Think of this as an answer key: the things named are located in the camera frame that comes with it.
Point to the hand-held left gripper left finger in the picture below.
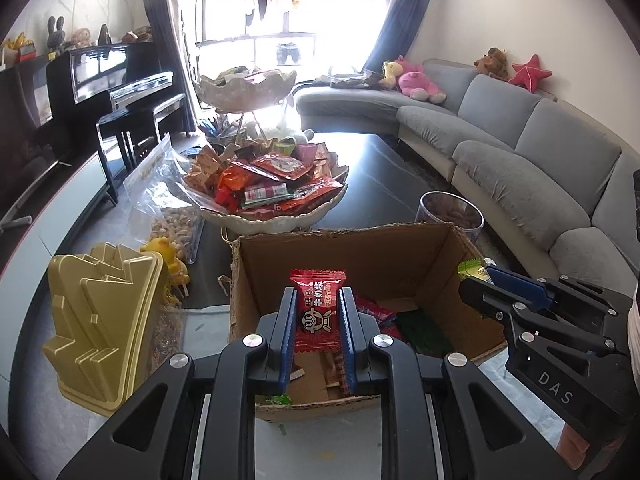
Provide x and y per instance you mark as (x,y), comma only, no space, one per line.
(287,340)

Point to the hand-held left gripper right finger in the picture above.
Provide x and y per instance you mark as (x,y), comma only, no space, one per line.
(347,345)

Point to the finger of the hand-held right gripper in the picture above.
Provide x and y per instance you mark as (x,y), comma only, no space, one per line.
(487,300)
(520,285)

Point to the green candy packet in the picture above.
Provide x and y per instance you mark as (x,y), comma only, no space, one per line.
(472,269)

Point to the small red candy packet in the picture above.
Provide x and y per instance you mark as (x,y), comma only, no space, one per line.
(317,320)

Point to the magenta snack packet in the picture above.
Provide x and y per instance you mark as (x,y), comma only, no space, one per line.
(375,312)

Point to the brown cardboard box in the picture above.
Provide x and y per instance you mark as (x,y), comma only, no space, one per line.
(247,285)

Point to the person's right forearm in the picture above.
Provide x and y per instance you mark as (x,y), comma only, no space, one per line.
(635,325)

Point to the person's right hand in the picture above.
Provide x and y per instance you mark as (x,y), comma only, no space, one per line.
(570,445)

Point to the dark green snack packet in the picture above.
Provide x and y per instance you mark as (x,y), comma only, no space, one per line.
(425,335)

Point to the clear cup of nuts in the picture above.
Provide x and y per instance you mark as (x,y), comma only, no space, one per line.
(450,210)

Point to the white speckled table mat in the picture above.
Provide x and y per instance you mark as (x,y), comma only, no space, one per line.
(320,445)

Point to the grey sofa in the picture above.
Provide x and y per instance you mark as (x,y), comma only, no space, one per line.
(500,175)

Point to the white two-tier snack bowl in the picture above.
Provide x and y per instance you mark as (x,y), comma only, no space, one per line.
(260,221)

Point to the yellow toy figure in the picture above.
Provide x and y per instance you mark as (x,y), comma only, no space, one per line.
(167,255)

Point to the plastic bag of pistachios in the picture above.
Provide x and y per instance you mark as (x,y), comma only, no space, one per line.
(170,230)

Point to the pile of snack packets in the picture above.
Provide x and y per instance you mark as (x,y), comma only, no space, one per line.
(280,165)

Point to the clear jar with gold lid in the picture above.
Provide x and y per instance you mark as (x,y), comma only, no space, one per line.
(100,310)

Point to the red star plush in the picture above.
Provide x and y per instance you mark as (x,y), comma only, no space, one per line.
(530,74)

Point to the brown plush toy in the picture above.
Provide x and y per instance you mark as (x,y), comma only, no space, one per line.
(492,62)

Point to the pink plush toy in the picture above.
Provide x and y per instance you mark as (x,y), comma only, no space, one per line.
(417,82)

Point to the yellow plush toy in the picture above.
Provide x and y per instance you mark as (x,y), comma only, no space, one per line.
(389,72)

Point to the white television cabinet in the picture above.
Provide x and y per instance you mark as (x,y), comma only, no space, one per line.
(60,220)

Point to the patterned cloth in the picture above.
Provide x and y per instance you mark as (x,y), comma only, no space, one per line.
(350,81)

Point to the black piano bench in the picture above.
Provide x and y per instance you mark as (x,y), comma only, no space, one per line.
(130,120)

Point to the blue curtain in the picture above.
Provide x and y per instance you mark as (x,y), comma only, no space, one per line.
(400,10)
(162,20)

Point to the black television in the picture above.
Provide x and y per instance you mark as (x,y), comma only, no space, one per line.
(25,150)

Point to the black piano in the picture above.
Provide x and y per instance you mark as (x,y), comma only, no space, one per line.
(90,70)

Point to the brown metronome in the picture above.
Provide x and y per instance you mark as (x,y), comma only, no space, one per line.
(104,35)

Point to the small tan plush toy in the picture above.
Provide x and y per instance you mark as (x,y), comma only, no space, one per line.
(82,37)

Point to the grey rabbit plush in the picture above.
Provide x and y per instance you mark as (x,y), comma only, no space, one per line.
(57,40)

